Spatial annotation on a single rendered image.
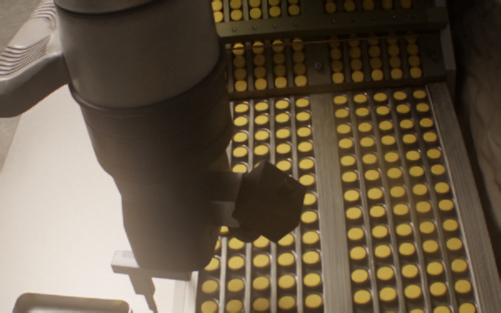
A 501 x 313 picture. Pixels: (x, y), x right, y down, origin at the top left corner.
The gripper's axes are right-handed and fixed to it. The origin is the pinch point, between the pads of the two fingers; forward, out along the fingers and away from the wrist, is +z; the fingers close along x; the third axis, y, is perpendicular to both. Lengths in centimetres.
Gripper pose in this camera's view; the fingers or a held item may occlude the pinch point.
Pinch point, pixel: (167, 285)
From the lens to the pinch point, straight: 50.4
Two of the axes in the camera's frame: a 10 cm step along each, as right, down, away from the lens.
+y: 9.7, 0.5, -2.3
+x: 2.0, -6.8, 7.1
